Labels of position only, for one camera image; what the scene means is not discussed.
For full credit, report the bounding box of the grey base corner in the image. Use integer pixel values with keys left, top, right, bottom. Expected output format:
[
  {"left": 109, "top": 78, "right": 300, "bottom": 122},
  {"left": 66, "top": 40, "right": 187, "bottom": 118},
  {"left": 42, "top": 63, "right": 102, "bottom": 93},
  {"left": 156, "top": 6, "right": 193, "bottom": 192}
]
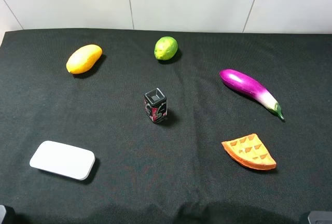
[
  {"left": 308, "top": 211, "right": 332, "bottom": 224},
  {"left": 0, "top": 205, "right": 7, "bottom": 224}
]

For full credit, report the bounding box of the grey base right corner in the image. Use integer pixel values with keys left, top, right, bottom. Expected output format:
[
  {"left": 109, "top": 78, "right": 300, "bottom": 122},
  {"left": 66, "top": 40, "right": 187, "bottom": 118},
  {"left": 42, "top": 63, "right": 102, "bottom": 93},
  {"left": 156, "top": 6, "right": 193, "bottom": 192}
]
[{"left": 308, "top": 211, "right": 332, "bottom": 224}]

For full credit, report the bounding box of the purple eggplant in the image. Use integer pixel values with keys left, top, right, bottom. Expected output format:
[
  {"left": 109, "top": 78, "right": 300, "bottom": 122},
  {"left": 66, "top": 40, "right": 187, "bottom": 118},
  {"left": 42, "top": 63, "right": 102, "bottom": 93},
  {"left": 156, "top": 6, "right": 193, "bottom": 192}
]
[{"left": 219, "top": 69, "right": 285, "bottom": 121}]

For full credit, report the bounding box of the green lime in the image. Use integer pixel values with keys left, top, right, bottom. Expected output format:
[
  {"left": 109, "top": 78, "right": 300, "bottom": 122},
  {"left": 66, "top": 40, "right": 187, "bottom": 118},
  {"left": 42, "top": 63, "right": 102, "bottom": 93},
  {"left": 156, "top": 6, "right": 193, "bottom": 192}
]
[{"left": 154, "top": 36, "right": 178, "bottom": 61}]

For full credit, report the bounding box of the orange waffle slice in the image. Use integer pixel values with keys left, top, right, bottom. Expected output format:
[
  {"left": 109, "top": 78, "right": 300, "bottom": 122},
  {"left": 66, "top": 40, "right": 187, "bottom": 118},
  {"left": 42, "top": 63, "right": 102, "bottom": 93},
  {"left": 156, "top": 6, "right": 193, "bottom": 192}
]
[{"left": 221, "top": 133, "right": 276, "bottom": 171}]

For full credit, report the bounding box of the black patterned tin box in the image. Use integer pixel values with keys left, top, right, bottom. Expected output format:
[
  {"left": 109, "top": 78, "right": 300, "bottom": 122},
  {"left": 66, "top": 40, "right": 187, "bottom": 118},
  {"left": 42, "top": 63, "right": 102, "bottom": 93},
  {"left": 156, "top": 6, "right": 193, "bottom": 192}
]
[{"left": 144, "top": 88, "right": 168, "bottom": 123}]

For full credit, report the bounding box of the black table cloth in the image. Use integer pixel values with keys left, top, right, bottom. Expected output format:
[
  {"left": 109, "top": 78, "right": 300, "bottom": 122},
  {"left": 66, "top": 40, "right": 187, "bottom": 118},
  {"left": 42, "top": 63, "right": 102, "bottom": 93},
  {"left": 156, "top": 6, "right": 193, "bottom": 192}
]
[{"left": 1, "top": 29, "right": 331, "bottom": 223}]

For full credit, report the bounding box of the white rectangular tray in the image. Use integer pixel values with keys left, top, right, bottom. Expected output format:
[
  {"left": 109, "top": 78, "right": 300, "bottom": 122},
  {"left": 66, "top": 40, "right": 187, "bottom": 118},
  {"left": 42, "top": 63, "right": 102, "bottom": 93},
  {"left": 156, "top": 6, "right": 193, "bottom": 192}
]
[{"left": 30, "top": 141, "right": 95, "bottom": 180}]

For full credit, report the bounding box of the yellow mango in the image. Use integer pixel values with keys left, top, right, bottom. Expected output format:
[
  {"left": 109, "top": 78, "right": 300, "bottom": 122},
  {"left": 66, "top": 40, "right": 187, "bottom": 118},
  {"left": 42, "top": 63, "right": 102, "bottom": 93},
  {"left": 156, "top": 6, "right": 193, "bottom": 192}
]
[{"left": 66, "top": 44, "right": 102, "bottom": 74}]

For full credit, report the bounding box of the grey base left corner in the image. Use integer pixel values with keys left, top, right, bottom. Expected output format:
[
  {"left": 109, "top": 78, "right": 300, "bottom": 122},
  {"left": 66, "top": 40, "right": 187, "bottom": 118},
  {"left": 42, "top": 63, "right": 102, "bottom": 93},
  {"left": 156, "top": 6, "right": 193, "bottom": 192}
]
[{"left": 0, "top": 205, "right": 7, "bottom": 224}]

